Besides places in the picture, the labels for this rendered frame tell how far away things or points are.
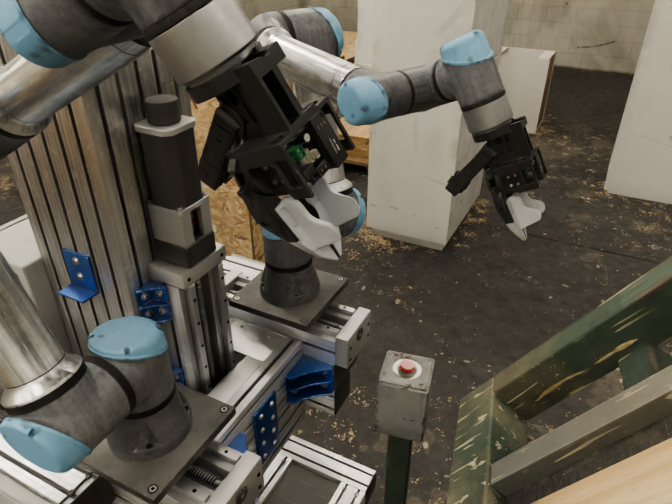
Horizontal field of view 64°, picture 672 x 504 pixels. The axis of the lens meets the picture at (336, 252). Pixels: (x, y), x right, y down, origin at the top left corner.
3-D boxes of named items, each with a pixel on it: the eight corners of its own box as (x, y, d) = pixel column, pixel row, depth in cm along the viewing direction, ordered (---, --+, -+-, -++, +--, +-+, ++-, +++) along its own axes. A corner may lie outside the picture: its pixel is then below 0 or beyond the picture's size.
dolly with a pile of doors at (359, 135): (346, 145, 519) (346, 113, 503) (396, 154, 499) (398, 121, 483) (315, 167, 472) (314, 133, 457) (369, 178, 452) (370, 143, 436)
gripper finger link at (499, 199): (511, 226, 93) (494, 179, 90) (503, 227, 93) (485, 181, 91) (518, 214, 96) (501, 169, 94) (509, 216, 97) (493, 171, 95)
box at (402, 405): (384, 399, 144) (387, 348, 135) (429, 409, 141) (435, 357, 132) (373, 434, 134) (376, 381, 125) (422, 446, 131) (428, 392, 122)
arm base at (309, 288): (248, 296, 135) (244, 262, 130) (280, 266, 146) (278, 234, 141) (300, 313, 129) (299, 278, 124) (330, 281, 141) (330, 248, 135)
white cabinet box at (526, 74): (488, 113, 604) (498, 45, 567) (542, 121, 582) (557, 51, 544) (478, 125, 570) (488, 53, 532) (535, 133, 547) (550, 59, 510)
